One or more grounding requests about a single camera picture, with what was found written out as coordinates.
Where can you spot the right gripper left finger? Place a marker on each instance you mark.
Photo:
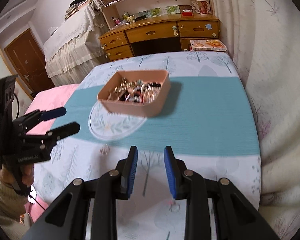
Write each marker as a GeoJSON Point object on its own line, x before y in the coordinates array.
{"type": "Point", "coordinates": [118, 183]}

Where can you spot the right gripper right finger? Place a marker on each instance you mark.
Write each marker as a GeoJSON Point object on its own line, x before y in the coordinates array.
{"type": "Point", "coordinates": [183, 183]}

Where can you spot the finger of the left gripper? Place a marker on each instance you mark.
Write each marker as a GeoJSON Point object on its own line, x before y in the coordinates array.
{"type": "Point", "coordinates": [52, 114]}
{"type": "Point", "coordinates": [64, 131]}

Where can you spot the pink jewelry tray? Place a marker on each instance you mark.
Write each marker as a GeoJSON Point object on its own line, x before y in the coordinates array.
{"type": "Point", "coordinates": [138, 93]}

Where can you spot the person's left hand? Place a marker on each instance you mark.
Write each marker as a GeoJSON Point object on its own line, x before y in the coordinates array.
{"type": "Point", "coordinates": [7, 177]}

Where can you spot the small clear stud earring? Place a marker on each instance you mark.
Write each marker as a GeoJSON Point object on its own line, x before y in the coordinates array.
{"type": "Point", "coordinates": [174, 206]}

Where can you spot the small pearl earring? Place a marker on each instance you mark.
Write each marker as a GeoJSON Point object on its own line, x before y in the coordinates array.
{"type": "Point", "coordinates": [105, 149]}

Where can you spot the beige knit sleeve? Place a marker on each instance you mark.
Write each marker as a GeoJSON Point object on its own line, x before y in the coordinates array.
{"type": "Point", "coordinates": [14, 220]}

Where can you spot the brown wooden door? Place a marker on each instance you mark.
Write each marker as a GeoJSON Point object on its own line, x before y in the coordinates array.
{"type": "Point", "coordinates": [29, 61]}

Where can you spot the cream lace covered bed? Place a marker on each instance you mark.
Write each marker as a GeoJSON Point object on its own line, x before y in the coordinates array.
{"type": "Point", "coordinates": [74, 49]}

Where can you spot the teal tree print tablecloth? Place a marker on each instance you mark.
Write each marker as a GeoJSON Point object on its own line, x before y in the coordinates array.
{"type": "Point", "coordinates": [206, 119]}

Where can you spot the wooden desk with drawers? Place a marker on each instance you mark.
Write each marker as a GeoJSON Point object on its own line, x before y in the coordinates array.
{"type": "Point", "coordinates": [142, 27]}

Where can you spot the stack of books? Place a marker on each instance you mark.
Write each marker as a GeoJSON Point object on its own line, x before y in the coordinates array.
{"type": "Point", "coordinates": [208, 45]}

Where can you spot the white floral curtain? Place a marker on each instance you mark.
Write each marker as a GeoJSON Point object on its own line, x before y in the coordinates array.
{"type": "Point", "coordinates": [263, 39]}

